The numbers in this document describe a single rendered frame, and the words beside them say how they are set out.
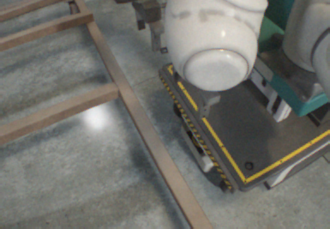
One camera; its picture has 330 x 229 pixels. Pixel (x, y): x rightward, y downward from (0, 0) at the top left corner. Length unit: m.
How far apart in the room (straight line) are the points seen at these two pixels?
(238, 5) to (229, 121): 0.80
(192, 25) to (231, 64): 0.06
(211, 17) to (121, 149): 1.14
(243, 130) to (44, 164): 1.02
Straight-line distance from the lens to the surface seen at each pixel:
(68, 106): 1.20
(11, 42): 1.75
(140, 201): 1.22
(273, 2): 0.87
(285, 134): 1.08
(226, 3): 0.28
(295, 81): 0.65
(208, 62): 0.26
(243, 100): 1.13
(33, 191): 1.41
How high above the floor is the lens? 1.15
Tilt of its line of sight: 51 degrees down
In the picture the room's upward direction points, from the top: 3 degrees counter-clockwise
